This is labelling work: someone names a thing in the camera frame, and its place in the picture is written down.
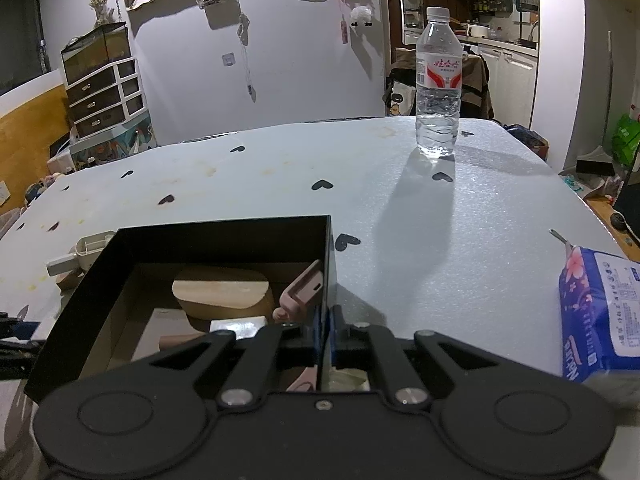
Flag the wooden side desk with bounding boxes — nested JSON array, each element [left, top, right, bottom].
[[585, 195, 640, 261]]

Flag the pile of plush toys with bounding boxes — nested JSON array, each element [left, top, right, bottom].
[[25, 172, 66, 206]]

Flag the teal printed cabinet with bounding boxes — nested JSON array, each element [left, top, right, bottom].
[[70, 115, 156, 171]]

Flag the blue tissue pack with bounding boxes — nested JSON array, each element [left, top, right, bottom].
[[559, 245, 640, 386]]

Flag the pink eyelash curler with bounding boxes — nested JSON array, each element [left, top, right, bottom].
[[272, 259, 325, 393]]

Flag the pink hanging ribbons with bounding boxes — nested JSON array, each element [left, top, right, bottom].
[[330, 0, 352, 46]]

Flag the green shopping bag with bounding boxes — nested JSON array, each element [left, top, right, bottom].
[[612, 105, 640, 166]]

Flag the glass fish tank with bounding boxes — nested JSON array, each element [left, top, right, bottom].
[[61, 21, 132, 86]]

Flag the white drawer cabinet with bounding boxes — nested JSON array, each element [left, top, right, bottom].
[[65, 57, 146, 138]]

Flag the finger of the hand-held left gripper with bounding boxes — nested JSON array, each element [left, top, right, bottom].
[[0, 310, 40, 338], [0, 338, 47, 381]]

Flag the dried flower bouquet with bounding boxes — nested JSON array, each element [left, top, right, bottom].
[[89, 0, 113, 26]]

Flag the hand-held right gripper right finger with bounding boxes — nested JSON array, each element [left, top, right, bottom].
[[327, 305, 507, 407]]

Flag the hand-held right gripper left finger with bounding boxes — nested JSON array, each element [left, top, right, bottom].
[[131, 305, 324, 409]]

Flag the chair with brown jacket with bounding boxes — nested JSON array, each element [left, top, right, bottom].
[[384, 47, 496, 121]]

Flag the white lower kitchen cabinets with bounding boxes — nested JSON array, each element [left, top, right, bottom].
[[450, 35, 538, 128]]

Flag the black cardboard box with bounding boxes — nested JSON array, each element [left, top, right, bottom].
[[24, 215, 342, 405]]

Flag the white heart-print table cover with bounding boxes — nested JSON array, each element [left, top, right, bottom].
[[0, 116, 621, 480]]

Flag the wall mirror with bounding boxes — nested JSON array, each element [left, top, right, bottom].
[[397, 0, 422, 46]]

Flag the white box appliance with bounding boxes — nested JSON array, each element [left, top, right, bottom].
[[47, 135, 76, 176]]

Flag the clear plastic water bottle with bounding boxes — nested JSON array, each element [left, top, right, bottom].
[[415, 6, 463, 158]]

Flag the oval wooden box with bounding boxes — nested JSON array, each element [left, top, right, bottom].
[[171, 266, 276, 322]]

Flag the dark floor bag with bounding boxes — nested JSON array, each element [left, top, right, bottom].
[[505, 122, 550, 161]]

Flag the beige plastic scoop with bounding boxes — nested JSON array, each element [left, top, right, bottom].
[[46, 231, 118, 278]]

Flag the dark window curtain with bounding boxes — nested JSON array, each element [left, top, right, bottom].
[[0, 0, 51, 96]]

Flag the hanging keychain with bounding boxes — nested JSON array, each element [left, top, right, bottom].
[[236, 12, 257, 103]]

